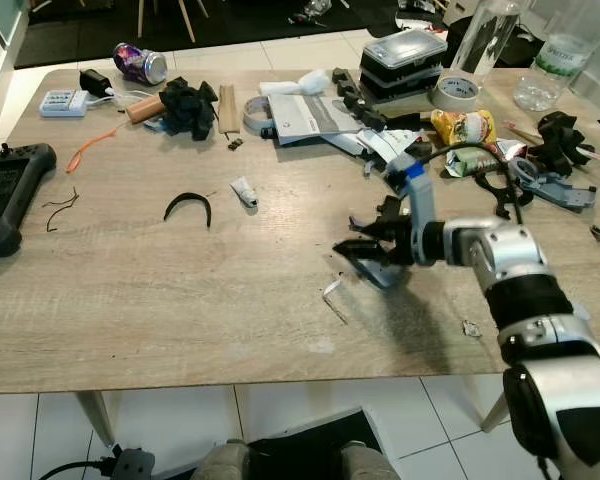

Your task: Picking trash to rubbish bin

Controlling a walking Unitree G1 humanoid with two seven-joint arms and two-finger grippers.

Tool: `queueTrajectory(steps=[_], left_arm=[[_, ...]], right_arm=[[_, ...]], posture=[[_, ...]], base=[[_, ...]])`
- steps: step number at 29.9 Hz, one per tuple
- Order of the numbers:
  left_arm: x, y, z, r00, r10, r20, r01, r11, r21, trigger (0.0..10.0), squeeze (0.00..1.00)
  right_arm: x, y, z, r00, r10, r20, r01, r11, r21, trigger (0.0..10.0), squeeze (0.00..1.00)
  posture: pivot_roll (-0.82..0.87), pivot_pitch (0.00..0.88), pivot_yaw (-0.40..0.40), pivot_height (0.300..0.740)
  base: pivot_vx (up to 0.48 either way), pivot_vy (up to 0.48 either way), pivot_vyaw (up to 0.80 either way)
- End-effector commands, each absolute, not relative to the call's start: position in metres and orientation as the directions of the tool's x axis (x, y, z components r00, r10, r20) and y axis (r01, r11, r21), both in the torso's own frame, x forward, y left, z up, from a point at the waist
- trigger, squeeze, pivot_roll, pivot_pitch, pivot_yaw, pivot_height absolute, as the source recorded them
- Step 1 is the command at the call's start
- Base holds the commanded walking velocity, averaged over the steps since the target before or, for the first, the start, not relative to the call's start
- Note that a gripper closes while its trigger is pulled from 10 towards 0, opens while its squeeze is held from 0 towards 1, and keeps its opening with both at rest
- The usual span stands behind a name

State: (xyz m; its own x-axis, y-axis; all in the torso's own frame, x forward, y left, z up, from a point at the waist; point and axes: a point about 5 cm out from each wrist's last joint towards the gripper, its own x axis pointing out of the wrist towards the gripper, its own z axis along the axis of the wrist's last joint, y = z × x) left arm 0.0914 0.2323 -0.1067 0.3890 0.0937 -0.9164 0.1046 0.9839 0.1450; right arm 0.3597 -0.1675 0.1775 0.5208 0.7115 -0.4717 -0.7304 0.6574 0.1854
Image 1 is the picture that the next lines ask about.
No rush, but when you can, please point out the wooden table leg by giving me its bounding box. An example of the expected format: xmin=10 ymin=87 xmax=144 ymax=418
xmin=479 ymin=375 xmax=512 ymax=434
xmin=75 ymin=390 xmax=118 ymax=447

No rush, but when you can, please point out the wooden cylinder handle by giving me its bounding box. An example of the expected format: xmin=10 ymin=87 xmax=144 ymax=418
xmin=125 ymin=93 xmax=168 ymax=125

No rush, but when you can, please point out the small white tube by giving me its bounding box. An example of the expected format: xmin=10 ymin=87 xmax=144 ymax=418
xmin=230 ymin=177 xmax=260 ymax=209

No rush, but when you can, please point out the white grey paper booklet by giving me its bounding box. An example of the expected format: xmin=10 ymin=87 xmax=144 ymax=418
xmin=265 ymin=92 xmax=367 ymax=147

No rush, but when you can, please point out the clear bottle with green label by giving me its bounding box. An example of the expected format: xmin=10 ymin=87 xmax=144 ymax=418
xmin=513 ymin=0 xmax=600 ymax=112

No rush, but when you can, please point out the grey blue right wrist camera mount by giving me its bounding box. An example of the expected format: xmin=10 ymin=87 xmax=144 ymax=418
xmin=383 ymin=155 xmax=437 ymax=263

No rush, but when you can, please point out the black link chain part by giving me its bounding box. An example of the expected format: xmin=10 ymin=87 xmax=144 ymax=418
xmin=332 ymin=68 xmax=392 ymax=132

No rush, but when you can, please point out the white battery charger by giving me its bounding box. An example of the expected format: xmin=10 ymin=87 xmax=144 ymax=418
xmin=38 ymin=88 xmax=91 ymax=118

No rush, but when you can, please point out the grey plug with black cable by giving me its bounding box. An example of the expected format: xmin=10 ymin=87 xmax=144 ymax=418
xmin=38 ymin=447 xmax=157 ymax=480

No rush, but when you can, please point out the beige masking tape roll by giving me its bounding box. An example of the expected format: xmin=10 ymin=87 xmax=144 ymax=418
xmin=430 ymin=75 xmax=481 ymax=112

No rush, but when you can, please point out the black power adapter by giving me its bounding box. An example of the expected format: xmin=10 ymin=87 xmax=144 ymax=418
xmin=78 ymin=68 xmax=116 ymax=99

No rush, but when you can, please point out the thin black wire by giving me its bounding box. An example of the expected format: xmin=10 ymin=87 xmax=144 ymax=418
xmin=42 ymin=187 xmax=81 ymax=233

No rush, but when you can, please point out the yellow snack packet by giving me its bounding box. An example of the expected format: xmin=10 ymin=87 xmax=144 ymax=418
xmin=430 ymin=108 xmax=499 ymax=150

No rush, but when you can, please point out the black plastic clamp part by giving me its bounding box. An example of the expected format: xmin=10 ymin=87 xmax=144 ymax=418
xmin=535 ymin=112 xmax=594 ymax=177

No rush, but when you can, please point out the grey right robot foot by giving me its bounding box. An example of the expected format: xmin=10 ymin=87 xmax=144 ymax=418
xmin=339 ymin=441 xmax=402 ymax=480

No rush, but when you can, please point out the white crumpled tissue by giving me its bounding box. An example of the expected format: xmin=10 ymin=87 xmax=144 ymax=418
xmin=258 ymin=68 xmax=332 ymax=98

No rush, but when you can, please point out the black box with clear lid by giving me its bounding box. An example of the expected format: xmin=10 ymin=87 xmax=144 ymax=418
xmin=358 ymin=28 xmax=449 ymax=102

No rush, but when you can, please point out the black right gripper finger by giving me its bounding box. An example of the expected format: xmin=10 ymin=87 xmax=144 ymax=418
xmin=347 ymin=196 xmax=403 ymax=239
xmin=333 ymin=237 xmax=393 ymax=267

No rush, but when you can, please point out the clear tape roll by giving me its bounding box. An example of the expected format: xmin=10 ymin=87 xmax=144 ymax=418
xmin=242 ymin=95 xmax=279 ymax=137

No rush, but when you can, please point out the grey robot foot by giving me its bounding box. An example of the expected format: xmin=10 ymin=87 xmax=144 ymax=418
xmin=339 ymin=441 xmax=402 ymax=480
xmin=188 ymin=440 xmax=257 ymax=480

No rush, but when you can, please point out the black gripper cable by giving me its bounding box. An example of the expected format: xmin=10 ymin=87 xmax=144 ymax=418
xmin=420 ymin=143 xmax=527 ymax=227

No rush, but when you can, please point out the white hex key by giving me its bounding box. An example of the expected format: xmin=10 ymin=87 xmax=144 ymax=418
xmin=322 ymin=277 xmax=352 ymax=325

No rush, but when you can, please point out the black crumpled glove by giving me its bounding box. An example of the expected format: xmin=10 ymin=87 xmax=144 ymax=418
xmin=158 ymin=77 xmax=220 ymax=141

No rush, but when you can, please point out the tall clear plastic bottle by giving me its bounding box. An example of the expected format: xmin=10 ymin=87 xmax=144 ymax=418
xmin=450 ymin=0 xmax=527 ymax=77

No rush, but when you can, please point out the grey left robot foot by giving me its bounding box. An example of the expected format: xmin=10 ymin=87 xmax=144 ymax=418
xmin=188 ymin=440 xmax=257 ymax=480

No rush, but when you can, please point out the wooden chopsticks pair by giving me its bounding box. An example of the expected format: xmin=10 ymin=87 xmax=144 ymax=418
xmin=217 ymin=85 xmax=242 ymax=137

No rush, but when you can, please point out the wooden chair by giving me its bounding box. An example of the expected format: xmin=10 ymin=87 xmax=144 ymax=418
xmin=135 ymin=0 xmax=209 ymax=43

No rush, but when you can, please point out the black floor mat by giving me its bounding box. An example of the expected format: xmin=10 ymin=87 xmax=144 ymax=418
xmin=242 ymin=407 xmax=384 ymax=480

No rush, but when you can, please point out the grey blue plastic tool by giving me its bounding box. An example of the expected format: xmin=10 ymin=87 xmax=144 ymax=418
xmin=510 ymin=158 xmax=598 ymax=212

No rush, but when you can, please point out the purple drink can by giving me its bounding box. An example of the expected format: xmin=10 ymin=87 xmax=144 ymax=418
xmin=113 ymin=42 xmax=169 ymax=86

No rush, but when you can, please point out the black curved band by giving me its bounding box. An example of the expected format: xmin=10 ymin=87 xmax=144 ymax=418
xmin=163 ymin=192 xmax=213 ymax=229

